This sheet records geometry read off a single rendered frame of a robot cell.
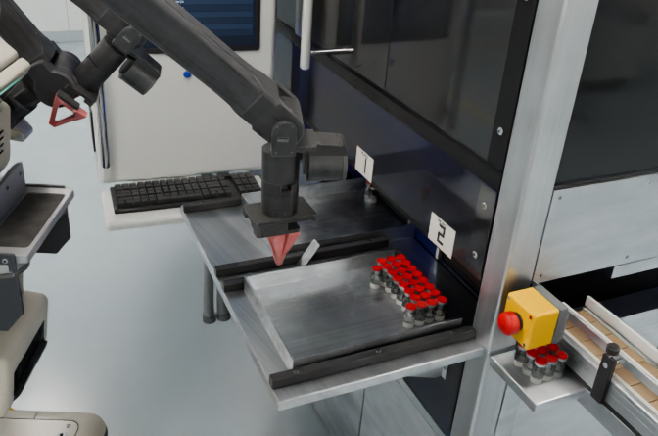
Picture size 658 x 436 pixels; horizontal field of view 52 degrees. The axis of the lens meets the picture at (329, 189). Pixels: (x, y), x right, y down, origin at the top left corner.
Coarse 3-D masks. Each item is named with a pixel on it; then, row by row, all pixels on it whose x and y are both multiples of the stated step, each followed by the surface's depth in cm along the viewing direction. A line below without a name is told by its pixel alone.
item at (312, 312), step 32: (352, 256) 143; (384, 256) 147; (256, 288) 136; (288, 288) 137; (320, 288) 138; (352, 288) 138; (384, 288) 139; (288, 320) 128; (320, 320) 128; (352, 320) 129; (384, 320) 130; (448, 320) 125; (288, 352) 115; (320, 352) 115; (352, 352) 118
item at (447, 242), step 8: (432, 216) 135; (432, 224) 135; (432, 232) 136; (448, 232) 130; (432, 240) 136; (440, 240) 133; (448, 240) 130; (440, 248) 134; (448, 248) 131; (448, 256) 131
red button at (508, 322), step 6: (504, 312) 113; (510, 312) 112; (498, 318) 113; (504, 318) 112; (510, 318) 111; (516, 318) 111; (498, 324) 113; (504, 324) 112; (510, 324) 111; (516, 324) 111; (504, 330) 112; (510, 330) 111; (516, 330) 111
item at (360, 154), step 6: (360, 150) 161; (360, 156) 161; (366, 156) 158; (360, 162) 161; (366, 162) 158; (372, 162) 156; (360, 168) 162; (366, 168) 159; (372, 168) 156; (366, 174) 159
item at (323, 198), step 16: (256, 192) 166; (304, 192) 172; (320, 192) 174; (336, 192) 176; (352, 192) 177; (320, 208) 168; (336, 208) 169; (352, 208) 169; (368, 208) 170; (384, 208) 170; (304, 224) 160; (320, 224) 161; (336, 224) 161; (352, 224) 162; (368, 224) 162; (384, 224) 163; (400, 224) 163; (304, 240) 154; (320, 240) 148; (336, 240) 150; (352, 240) 152
